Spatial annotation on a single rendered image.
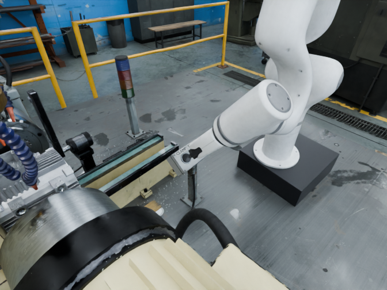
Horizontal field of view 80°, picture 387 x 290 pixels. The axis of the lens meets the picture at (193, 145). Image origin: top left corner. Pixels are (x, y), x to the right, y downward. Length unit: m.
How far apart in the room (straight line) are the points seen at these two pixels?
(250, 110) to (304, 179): 0.60
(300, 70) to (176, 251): 0.40
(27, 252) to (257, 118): 0.48
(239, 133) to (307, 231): 0.57
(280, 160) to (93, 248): 0.88
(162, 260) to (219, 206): 0.73
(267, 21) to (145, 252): 0.40
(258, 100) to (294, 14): 0.15
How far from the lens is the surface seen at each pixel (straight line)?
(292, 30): 0.46
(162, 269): 0.23
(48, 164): 0.77
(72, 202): 0.56
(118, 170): 0.99
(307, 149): 1.13
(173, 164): 0.74
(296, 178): 0.99
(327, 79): 0.81
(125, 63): 1.13
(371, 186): 1.26
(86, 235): 0.23
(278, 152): 0.98
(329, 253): 0.95
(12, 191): 0.76
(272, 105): 0.43
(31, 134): 0.98
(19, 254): 0.56
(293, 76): 0.52
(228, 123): 0.49
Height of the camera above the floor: 1.55
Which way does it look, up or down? 38 degrees down
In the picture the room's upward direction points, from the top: straight up
